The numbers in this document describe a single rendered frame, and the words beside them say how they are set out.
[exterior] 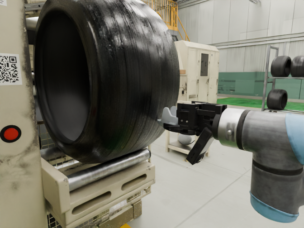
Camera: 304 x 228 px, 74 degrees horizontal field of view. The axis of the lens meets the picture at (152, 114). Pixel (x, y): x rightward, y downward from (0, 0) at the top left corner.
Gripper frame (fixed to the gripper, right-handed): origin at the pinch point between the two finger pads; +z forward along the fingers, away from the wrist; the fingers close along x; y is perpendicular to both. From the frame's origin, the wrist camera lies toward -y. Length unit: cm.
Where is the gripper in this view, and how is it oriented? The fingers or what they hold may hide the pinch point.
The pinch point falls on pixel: (161, 122)
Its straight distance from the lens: 62.6
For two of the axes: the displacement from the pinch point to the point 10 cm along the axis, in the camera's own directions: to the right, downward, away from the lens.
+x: -6.9, 1.3, -7.1
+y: -0.1, -9.9, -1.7
